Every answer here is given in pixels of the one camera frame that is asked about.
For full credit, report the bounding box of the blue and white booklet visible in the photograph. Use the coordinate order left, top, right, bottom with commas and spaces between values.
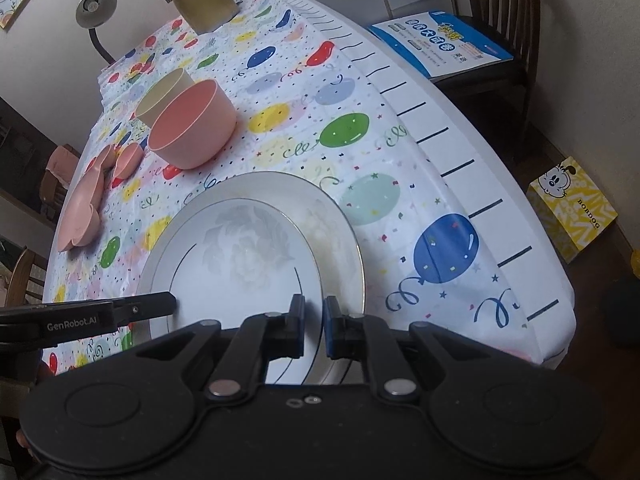
369, 10, 515, 79

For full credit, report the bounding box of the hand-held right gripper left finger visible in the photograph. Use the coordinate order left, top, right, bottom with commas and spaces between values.
132, 294, 306, 401

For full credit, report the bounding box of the cream bowl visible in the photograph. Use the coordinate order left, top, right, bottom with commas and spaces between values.
135, 68, 195, 128

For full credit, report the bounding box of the balloon printed tablecloth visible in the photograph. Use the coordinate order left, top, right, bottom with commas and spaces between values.
42, 0, 576, 377

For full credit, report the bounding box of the pink heart-shaped dish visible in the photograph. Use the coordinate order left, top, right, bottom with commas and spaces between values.
112, 142, 146, 181

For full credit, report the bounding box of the wooden chair with towel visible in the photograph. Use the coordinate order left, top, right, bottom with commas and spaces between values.
39, 144, 82, 221

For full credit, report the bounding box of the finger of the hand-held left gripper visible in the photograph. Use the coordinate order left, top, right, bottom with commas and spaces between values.
111, 291, 177, 323

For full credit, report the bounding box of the dark wooden slatted chair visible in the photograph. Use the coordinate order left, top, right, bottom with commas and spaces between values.
440, 0, 542, 141

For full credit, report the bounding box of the small white floral plate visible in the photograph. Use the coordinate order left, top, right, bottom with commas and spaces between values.
149, 199, 323, 386

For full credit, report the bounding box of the pink mouse-shaped plate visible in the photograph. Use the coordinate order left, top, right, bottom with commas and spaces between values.
56, 145, 119, 253

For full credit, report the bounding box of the brown wooden chair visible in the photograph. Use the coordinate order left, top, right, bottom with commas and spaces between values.
0, 247, 50, 307

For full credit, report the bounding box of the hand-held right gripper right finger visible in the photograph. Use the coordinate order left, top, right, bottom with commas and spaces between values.
322, 296, 501, 398

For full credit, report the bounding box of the pink towel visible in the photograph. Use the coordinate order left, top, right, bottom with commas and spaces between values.
46, 144, 82, 191

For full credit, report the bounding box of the grey gooseneck desk lamp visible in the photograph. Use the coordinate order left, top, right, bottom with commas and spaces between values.
76, 0, 121, 65

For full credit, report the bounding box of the yellow cartoon box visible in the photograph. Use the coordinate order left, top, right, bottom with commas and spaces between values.
526, 156, 619, 265

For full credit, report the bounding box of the pink bowl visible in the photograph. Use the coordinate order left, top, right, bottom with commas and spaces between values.
147, 80, 237, 170

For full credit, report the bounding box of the large white floral plate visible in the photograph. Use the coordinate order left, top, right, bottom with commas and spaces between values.
135, 171, 367, 386

